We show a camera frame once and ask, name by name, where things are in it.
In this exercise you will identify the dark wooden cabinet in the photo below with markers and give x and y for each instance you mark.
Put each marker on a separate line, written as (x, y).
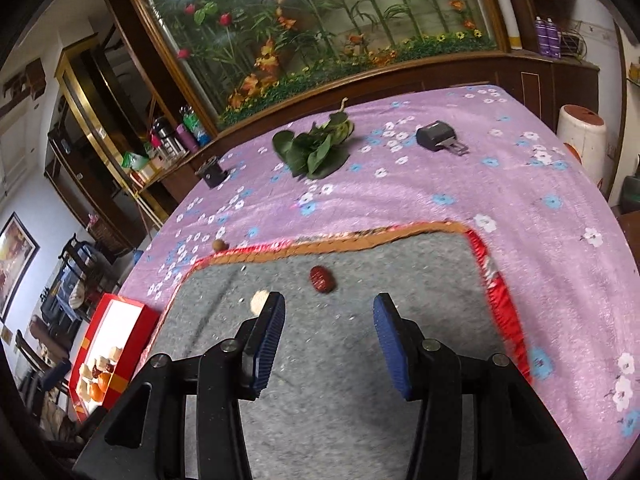
(540, 85)

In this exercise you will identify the purple floral blanket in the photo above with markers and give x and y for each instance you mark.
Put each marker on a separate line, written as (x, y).
(425, 185)

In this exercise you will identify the small black box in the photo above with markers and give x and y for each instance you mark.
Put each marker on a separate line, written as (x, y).
(212, 174)

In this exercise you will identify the green blue bottle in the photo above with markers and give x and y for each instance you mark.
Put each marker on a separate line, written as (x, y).
(193, 122)

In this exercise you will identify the bunch of green leaves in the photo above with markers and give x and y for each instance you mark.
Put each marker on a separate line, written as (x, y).
(310, 152)

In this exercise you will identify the small brown longan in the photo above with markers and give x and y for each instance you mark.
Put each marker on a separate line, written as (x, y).
(219, 245)

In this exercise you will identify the pink bottle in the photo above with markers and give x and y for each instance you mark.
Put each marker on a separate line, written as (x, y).
(183, 138)

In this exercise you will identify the red cardboard box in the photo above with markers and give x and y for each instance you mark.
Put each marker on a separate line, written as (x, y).
(120, 320)

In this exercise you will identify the white pillar with yellow band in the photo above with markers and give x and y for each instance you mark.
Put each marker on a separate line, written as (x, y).
(507, 10)

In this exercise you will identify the grey mat with red border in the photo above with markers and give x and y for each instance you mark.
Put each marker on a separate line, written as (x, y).
(350, 320)

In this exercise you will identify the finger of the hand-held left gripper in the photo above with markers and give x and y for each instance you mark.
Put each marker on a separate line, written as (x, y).
(50, 374)

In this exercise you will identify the dark wooden chair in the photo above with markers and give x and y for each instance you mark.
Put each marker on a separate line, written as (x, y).
(80, 260)

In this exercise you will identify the silver black thermos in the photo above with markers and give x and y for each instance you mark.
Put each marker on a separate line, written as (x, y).
(161, 134)

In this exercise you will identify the black clip device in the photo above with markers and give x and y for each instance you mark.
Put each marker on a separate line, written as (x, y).
(435, 136)

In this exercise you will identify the glass flower display case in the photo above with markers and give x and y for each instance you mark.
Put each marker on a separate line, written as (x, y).
(325, 10)

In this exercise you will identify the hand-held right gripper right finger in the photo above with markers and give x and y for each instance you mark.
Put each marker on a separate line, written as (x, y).
(390, 347)

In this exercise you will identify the framed wall picture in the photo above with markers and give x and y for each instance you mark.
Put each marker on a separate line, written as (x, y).
(15, 260)

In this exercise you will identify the green packet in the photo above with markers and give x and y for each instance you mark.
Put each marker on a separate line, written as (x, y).
(134, 160)

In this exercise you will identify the orange tangerine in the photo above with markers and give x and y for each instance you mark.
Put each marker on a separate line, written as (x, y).
(99, 385)

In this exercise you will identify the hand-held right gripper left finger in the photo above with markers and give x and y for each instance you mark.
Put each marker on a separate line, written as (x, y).
(265, 345)

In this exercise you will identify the white stool with red top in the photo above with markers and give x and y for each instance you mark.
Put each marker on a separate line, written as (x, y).
(582, 145)

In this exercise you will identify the gold-trimmed glass cabinet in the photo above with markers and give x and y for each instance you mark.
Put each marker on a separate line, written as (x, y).
(85, 110)

